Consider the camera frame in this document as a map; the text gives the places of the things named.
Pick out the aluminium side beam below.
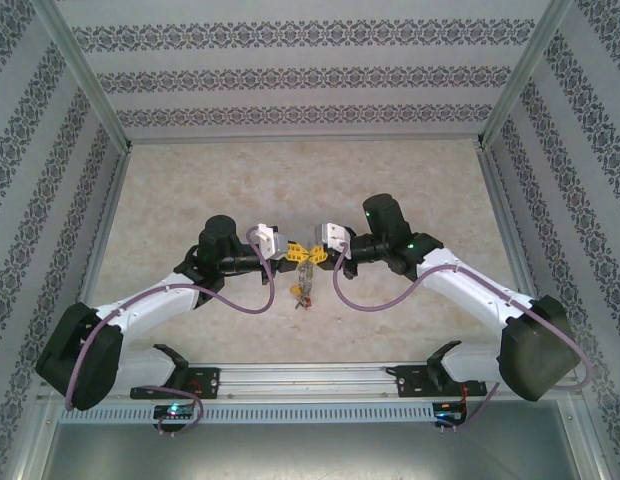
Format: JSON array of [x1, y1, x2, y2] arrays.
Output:
[[477, 147, 544, 306], [59, 149, 132, 366]]

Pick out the purple camera cable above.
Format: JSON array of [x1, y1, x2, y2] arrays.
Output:
[[331, 243, 594, 389], [64, 225, 279, 412]]

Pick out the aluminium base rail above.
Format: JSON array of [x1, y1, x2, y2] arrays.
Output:
[[39, 363, 581, 402]]

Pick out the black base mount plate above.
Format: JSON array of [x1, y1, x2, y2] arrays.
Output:
[[129, 367, 222, 401], [392, 364, 492, 399]]

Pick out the slotted metal cable duct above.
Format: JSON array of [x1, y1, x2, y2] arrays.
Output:
[[57, 401, 437, 424]]

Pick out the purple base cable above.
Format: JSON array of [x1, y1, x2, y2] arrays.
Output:
[[439, 383, 502, 435], [133, 385, 205, 437]]

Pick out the aluminium corner post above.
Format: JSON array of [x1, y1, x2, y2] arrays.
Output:
[[475, 0, 574, 151], [37, 0, 134, 152]]

